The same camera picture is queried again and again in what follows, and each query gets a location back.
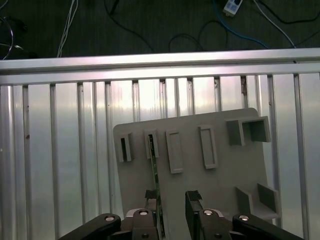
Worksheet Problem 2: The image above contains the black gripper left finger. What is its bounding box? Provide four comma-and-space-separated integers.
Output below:
58, 189, 159, 240

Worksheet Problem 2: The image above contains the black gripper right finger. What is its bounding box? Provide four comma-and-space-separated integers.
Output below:
185, 189, 300, 240

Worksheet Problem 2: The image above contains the green RAM stick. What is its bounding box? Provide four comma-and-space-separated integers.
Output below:
148, 134, 166, 238

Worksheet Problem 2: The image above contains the grey parts rack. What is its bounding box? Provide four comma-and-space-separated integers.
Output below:
112, 107, 281, 240

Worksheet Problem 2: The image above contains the white power strip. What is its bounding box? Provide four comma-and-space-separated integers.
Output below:
223, 0, 245, 18

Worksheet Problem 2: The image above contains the black cable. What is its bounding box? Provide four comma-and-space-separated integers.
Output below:
104, 0, 163, 53
168, 20, 229, 53

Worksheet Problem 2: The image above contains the blue cable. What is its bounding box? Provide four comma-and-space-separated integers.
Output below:
211, 0, 270, 49

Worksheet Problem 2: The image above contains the white cable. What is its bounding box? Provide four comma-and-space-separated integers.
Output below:
56, 0, 79, 58

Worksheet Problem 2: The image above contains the grey cable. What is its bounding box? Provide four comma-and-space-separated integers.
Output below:
252, 0, 298, 49

